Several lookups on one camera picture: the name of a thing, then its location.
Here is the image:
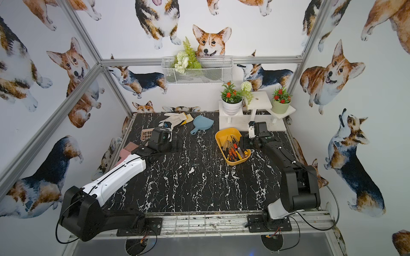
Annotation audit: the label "yellow cloth under glove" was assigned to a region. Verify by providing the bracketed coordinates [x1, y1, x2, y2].
[180, 114, 194, 125]

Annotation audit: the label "white pot red flowers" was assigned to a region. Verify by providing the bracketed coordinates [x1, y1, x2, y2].
[221, 81, 243, 116]

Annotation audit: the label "white hydrangea flower sprig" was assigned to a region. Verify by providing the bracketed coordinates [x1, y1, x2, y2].
[240, 81, 254, 103]

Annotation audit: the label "green fern with white flowers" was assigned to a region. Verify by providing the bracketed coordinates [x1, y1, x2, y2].
[171, 37, 202, 74]

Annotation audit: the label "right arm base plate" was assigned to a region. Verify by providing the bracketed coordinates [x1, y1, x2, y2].
[245, 214, 293, 233]

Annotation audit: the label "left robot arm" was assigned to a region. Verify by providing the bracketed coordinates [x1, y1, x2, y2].
[57, 123, 173, 242]

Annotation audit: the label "brown plastic slotted scoop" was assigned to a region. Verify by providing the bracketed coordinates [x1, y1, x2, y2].
[141, 128, 154, 141]

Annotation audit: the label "blue plastic dustpan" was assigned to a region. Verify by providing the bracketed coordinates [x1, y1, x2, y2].
[190, 115, 214, 135]

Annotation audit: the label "white stepped plant stand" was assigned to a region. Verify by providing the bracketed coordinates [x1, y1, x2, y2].
[219, 91, 296, 131]

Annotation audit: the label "pink hand brush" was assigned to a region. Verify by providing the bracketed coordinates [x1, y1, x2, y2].
[115, 142, 138, 166]

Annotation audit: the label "green pot red flowers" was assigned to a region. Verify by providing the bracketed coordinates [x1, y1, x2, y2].
[272, 89, 292, 114]

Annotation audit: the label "white work glove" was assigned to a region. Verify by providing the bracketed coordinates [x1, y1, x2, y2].
[159, 113, 187, 131]

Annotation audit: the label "white wire wall basket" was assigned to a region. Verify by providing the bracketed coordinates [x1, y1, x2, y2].
[161, 56, 233, 84]

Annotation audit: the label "yellow plastic storage box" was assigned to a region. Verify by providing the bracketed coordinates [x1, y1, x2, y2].
[215, 128, 251, 166]

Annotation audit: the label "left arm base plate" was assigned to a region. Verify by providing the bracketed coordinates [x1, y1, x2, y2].
[116, 218, 163, 237]

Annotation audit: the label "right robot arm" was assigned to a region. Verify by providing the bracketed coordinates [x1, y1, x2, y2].
[241, 121, 320, 220]

